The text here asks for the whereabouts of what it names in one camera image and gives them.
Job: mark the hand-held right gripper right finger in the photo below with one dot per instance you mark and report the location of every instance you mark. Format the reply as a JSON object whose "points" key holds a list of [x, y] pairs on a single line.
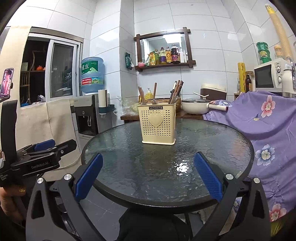
{"points": [[208, 177]]}

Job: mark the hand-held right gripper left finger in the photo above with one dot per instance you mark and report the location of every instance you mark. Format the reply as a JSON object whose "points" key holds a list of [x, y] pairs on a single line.
{"points": [[89, 177]]}

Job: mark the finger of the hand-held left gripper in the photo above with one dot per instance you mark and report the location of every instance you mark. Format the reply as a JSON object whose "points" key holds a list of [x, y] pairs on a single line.
{"points": [[67, 146], [44, 144]]}

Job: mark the cream perforated utensil holder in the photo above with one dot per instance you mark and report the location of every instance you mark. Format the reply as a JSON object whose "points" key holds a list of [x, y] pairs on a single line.
{"points": [[148, 132]]}

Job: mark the bundle of reddish chopsticks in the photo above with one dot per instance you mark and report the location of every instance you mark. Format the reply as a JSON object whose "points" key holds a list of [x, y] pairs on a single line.
{"points": [[175, 90]]}

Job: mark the person's left hand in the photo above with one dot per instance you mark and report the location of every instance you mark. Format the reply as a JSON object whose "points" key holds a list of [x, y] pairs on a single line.
{"points": [[9, 199]]}

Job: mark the beige draped cloth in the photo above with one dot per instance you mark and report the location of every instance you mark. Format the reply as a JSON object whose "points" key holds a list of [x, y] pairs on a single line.
{"points": [[46, 122]]}

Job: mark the grey water dispenser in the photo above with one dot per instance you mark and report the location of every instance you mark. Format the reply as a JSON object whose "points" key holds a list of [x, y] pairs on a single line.
{"points": [[83, 109]]}

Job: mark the teal cup holder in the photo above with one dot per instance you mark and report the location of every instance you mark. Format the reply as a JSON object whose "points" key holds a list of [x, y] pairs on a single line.
{"points": [[107, 109]]}

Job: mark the white paper cup tube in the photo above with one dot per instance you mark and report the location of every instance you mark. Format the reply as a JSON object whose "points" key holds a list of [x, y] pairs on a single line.
{"points": [[102, 97]]}

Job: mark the wooden side table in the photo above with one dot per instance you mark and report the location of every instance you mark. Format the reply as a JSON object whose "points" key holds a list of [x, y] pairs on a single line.
{"points": [[129, 118]]}

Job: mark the white pan with lid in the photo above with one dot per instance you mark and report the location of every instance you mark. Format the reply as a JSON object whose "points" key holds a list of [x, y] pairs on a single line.
{"points": [[194, 109]]}

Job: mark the clear plastic bag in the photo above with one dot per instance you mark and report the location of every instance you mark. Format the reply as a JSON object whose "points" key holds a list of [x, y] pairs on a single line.
{"points": [[128, 107]]}

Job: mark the blue water jug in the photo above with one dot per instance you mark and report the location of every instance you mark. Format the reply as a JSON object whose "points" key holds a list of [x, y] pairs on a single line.
{"points": [[92, 74]]}

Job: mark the orange teapot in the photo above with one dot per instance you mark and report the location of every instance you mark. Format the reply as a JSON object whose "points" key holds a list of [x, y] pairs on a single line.
{"points": [[40, 68]]}

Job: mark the sliding window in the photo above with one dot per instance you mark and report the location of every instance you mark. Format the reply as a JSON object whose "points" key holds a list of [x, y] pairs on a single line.
{"points": [[62, 69]]}

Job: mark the person's dark trouser leg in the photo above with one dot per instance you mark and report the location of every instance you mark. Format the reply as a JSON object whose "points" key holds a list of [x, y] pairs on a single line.
{"points": [[150, 229]]}

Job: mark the purple floral cloth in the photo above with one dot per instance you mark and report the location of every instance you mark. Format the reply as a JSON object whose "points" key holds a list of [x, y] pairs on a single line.
{"points": [[272, 129]]}

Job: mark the white ladle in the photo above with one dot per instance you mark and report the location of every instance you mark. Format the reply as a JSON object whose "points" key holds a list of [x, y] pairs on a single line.
{"points": [[200, 94]]}

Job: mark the brown white rice cooker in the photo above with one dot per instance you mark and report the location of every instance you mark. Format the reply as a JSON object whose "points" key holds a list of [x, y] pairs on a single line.
{"points": [[214, 92]]}

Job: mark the wicker basket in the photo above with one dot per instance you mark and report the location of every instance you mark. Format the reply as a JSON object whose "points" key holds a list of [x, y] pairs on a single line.
{"points": [[163, 100]]}

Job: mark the yellow soap dispenser bottle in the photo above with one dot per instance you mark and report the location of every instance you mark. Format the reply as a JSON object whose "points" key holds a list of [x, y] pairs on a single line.
{"points": [[148, 95]]}

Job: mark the brown glass bottle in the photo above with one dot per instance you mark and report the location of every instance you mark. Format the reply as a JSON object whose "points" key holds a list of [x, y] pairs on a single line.
{"points": [[248, 83]]}

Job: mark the green packet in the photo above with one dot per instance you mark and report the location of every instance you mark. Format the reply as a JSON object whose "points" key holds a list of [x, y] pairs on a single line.
{"points": [[129, 61]]}

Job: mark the yellow film roll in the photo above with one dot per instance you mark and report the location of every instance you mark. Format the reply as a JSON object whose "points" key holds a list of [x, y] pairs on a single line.
{"points": [[241, 77]]}

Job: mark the pink bowl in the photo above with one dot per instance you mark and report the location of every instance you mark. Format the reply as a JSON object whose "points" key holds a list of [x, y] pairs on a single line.
{"points": [[141, 64]]}

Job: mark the yellow seasoning packet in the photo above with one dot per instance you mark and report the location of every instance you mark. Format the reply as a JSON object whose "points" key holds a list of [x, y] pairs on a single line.
{"points": [[152, 59]]}

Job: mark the white squeeze bottle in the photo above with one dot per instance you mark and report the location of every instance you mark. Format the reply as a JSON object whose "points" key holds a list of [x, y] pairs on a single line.
{"points": [[182, 56]]}

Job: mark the white kettle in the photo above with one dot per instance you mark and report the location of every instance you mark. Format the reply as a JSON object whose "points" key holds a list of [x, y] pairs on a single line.
{"points": [[288, 83]]}

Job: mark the dark soy sauce bottle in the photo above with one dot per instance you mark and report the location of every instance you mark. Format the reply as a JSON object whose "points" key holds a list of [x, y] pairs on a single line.
{"points": [[175, 55]]}

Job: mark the green oil bottle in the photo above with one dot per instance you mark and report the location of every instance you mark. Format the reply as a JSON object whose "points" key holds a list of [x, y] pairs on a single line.
{"points": [[157, 58]]}

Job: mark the brown label sauce bottle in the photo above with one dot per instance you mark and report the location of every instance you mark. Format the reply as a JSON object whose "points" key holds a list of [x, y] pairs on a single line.
{"points": [[168, 56]]}

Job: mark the white microwave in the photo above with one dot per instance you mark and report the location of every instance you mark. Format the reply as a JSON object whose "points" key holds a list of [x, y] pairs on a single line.
{"points": [[281, 71]]}

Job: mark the amber sauce bottle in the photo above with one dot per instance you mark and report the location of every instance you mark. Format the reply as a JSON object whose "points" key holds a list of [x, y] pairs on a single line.
{"points": [[163, 56]]}

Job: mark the wooden framed mirror shelf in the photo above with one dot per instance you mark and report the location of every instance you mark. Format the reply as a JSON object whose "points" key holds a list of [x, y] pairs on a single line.
{"points": [[188, 46]]}

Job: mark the green instant noodle cups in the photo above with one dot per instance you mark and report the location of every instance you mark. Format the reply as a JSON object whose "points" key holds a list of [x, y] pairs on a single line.
{"points": [[263, 53]]}

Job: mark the jar with yellow lid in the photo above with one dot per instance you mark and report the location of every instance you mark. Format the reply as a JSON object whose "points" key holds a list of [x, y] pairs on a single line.
{"points": [[278, 52]]}

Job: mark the tall stack of paper cups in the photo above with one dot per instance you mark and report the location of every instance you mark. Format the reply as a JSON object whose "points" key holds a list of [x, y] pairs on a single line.
{"points": [[281, 32]]}

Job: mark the smartphone on mount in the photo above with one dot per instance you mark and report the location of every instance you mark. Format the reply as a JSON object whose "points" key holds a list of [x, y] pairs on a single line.
{"points": [[7, 81]]}

